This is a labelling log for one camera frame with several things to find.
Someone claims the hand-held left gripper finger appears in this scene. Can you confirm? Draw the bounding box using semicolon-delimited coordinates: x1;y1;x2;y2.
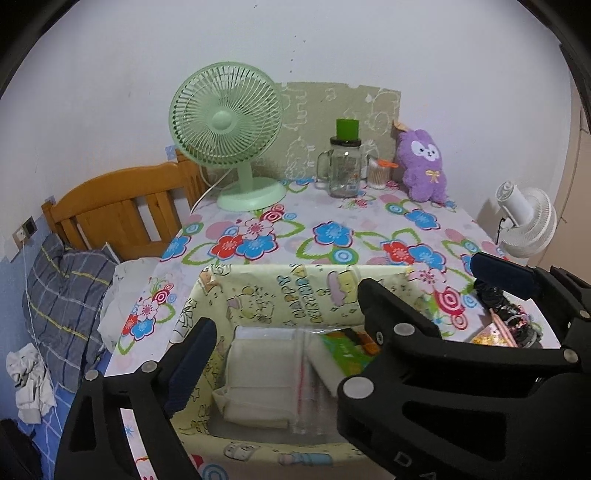
54;318;218;480

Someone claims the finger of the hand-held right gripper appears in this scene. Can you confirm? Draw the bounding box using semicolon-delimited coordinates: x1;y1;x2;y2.
337;277;580;435
470;251;591;349

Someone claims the black plastic bag roll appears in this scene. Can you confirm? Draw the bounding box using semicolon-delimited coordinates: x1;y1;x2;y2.
475;281;505;315

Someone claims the pink patterned packet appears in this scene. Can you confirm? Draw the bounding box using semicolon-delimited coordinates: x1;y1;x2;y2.
471;316;520;347

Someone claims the green tissue packet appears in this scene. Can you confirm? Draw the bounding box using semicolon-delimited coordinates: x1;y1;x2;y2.
307;330;372;398

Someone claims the white cotton pads pack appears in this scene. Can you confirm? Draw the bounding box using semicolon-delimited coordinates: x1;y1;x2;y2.
213;325;333;428

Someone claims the yellow cartoon storage box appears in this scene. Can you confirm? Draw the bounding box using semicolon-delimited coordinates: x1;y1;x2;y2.
168;263;416;480

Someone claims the black pink hair scrunchie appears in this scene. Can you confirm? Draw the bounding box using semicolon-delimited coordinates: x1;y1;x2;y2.
501;298;544;347

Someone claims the white standing fan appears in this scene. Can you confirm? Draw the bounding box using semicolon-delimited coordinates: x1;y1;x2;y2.
475;181;557;259

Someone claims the white pillow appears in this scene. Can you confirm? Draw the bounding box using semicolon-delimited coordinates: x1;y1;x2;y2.
98;257;162;352

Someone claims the beige door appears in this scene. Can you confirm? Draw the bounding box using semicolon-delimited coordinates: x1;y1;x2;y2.
529;78;591;275

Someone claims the purple plush rabbit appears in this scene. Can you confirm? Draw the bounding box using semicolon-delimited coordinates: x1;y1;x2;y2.
396;129;448;204

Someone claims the grey plaid pillow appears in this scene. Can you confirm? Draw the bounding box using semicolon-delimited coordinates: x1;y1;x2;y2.
23;233;118;393

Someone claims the blue bed sheet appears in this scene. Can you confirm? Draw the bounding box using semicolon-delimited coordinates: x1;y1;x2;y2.
0;364;139;480

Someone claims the crumpled white cloth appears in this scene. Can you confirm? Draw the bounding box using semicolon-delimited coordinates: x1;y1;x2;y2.
6;344;56;424

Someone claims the small jar with orange lid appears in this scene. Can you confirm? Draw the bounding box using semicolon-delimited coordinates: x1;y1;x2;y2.
367;158;398;190

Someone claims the wooden bed headboard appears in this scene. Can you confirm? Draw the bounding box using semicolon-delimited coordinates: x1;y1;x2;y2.
41;154;208;264

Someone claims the glass mug with green lid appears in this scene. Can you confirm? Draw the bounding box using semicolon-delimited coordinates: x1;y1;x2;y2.
316;119;370;199

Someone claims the green patterned cardboard sheet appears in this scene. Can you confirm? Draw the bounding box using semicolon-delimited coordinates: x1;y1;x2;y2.
277;82;402;182

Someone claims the green desk fan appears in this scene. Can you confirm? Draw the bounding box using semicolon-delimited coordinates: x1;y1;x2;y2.
168;65;288;212

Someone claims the white charging cable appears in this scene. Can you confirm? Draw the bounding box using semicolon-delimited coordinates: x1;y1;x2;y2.
21;240;37;347

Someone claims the white fan cord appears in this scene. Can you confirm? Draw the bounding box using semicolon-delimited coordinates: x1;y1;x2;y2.
189;166;232;215

